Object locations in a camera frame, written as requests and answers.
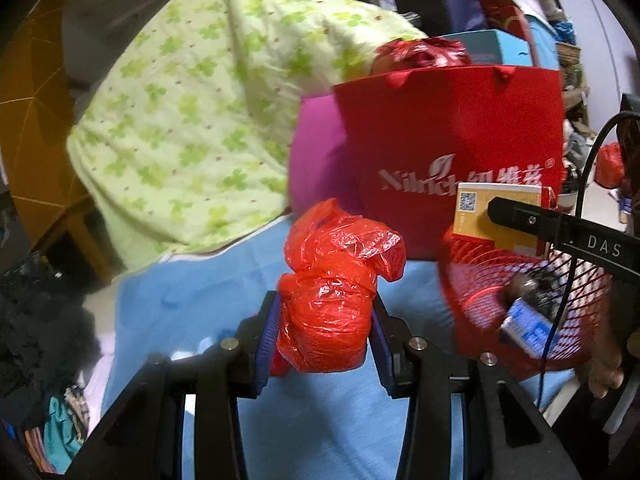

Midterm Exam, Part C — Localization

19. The wicker basket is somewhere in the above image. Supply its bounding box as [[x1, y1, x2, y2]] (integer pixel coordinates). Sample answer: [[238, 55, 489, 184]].
[[555, 42, 583, 69]]

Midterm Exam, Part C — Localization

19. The black plastic bag ball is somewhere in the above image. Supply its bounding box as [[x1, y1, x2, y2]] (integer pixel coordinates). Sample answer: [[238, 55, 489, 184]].
[[507, 267, 568, 311]]

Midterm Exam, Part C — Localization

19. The person's right hand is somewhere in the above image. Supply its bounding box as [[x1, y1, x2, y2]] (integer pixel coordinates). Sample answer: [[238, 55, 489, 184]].
[[587, 310, 627, 399]]

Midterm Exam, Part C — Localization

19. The red paper bag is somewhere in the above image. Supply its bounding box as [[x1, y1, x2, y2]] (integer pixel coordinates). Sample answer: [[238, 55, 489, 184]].
[[332, 64, 566, 262]]

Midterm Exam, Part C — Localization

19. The pink pillow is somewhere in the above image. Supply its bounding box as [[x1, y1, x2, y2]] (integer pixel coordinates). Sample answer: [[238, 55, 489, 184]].
[[287, 94, 366, 217]]

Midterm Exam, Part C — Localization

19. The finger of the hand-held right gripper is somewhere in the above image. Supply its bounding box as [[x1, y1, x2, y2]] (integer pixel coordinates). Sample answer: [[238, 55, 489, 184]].
[[486, 196, 576, 248]]

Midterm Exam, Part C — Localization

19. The red gift box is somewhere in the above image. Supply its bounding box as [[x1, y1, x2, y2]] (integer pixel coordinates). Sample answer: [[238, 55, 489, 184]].
[[470, 0, 534, 43]]

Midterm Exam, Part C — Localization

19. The green floral quilt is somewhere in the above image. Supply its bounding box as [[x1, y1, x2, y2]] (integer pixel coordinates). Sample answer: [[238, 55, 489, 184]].
[[67, 0, 431, 276]]

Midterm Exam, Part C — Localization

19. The orange white carton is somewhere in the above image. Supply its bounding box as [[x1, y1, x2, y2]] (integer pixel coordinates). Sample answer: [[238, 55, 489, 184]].
[[452, 182, 561, 258]]

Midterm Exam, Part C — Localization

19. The teal cloth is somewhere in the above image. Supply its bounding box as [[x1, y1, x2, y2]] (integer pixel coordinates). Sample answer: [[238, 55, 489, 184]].
[[42, 395, 85, 472]]

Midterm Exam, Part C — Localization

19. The red plastic bag ball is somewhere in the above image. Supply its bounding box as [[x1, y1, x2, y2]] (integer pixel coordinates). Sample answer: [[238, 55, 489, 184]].
[[270, 198, 407, 379]]

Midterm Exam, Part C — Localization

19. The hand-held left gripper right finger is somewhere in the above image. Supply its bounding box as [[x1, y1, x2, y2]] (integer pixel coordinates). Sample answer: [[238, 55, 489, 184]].
[[368, 293, 583, 480]]

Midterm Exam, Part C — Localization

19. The striped pink cloth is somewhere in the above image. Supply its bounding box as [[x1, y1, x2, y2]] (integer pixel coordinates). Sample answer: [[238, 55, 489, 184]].
[[20, 385, 91, 473]]

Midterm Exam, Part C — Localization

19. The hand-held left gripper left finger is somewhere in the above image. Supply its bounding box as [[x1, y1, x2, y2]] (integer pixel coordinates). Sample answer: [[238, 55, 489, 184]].
[[65, 290, 280, 480]]

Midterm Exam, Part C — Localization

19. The teal cardboard box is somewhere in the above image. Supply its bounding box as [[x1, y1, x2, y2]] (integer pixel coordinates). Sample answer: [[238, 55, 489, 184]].
[[437, 30, 534, 68]]

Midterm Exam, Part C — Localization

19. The blue fleece blanket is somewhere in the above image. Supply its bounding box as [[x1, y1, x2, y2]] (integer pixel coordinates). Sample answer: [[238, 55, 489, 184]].
[[102, 210, 576, 480]]

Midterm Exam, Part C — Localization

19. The black fuzzy cloth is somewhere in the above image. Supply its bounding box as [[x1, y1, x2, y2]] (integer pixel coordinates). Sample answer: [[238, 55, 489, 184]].
[[0, 250, 103, 428]]

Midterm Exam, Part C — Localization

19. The shiny red plastic bag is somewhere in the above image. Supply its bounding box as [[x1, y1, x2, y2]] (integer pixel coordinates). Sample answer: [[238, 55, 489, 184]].
[[372, 37, 473, 77]]

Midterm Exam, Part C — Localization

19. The red plastic mesh basket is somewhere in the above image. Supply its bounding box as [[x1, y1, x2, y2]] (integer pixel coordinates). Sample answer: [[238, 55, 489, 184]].
[[437, 232, 614, 382]]

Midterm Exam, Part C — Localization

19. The small red plastic bag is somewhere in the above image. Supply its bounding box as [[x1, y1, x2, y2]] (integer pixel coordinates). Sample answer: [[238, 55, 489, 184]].
[[594, 142, 627, 189]]

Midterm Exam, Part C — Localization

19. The blue carton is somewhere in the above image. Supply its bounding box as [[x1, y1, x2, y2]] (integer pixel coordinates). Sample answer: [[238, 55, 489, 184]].
[[500, 296, 556, 361]]

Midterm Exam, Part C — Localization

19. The blue plastic bin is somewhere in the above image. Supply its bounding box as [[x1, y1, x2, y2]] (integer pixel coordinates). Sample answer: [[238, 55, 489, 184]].
[[525, 15, 562, 71]]

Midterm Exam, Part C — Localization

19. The orange wooden cabinet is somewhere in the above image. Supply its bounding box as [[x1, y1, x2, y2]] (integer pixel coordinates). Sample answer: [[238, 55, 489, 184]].
[[0, 0, 113, 281]]

